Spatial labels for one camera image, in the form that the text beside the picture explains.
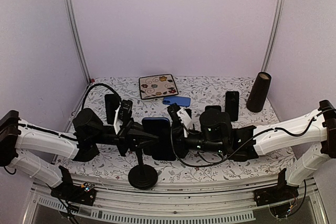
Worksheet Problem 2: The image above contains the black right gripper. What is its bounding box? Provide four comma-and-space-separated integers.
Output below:
159, 127, 226, 160

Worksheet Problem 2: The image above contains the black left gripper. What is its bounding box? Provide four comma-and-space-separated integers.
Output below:
91, 118, 161, 157

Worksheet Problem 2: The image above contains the blue phone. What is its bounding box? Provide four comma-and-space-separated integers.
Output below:
142, 117, 176, 161
163, 96, 191, 107

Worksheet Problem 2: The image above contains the black gooseneck round-base phone stand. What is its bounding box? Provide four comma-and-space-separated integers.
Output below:
128, 145, 158, 190

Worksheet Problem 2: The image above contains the black phone front edge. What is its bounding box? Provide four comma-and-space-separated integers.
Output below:
185, 109, 192, 118

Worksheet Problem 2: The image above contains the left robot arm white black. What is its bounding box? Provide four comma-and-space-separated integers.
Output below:
1, 108, 159, 200

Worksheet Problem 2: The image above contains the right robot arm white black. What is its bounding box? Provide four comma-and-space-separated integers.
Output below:
167, 100, 335, 201

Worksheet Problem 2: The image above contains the square floral ceramic plate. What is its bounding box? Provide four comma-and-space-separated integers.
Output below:
138, 74, 179, 100

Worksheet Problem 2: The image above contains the dark brown cylinder cup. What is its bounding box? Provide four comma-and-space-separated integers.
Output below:
246, 72, 271, 113

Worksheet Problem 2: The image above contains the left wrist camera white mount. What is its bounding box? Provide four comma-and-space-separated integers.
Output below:
113, 100, 133, 134

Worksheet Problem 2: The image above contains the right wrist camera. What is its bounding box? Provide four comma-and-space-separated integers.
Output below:
167, 103, 193, 138

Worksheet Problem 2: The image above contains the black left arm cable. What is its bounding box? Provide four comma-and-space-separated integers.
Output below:
81, 83, 123, 112

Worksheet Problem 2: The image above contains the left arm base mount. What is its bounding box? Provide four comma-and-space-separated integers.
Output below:
50, 166, 97, 206

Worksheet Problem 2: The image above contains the aluminium front rail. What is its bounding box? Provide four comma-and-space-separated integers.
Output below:
22, 174, 330, 224

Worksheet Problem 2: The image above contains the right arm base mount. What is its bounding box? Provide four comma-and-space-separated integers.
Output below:
253, 168, 299, 219

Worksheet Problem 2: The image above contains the left aluminium frame post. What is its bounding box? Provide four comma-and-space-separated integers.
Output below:
64, 0, 91, 84

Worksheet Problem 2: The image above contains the aluminium frame post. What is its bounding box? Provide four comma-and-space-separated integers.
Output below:
64, 0, 91, 84
261, 0, 285, 72

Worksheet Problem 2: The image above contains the right aluminium frame post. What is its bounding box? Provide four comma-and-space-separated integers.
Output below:
261, 0, 285, 72

